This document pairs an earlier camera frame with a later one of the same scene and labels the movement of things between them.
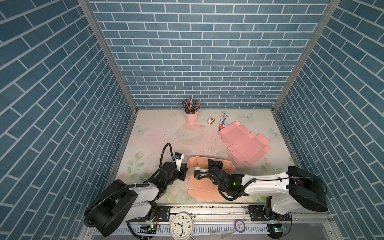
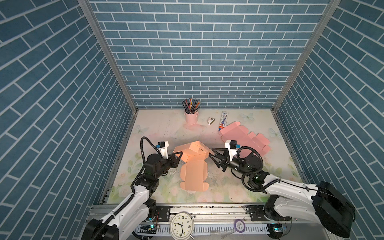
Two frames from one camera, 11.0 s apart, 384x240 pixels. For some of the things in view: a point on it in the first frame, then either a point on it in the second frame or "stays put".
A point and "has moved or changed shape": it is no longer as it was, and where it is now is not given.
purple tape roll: (235, 227) stays put
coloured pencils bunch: (190, 106) stays put
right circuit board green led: (275, 230) stays put
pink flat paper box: (246, 147) stays put
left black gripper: (183, 172) to (173, 161)
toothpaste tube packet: (223, 120) stays put
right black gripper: (211, 164) to (225, 162)
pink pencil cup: (191, 119) stays put
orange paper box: (203, 188) has moved or changed shape
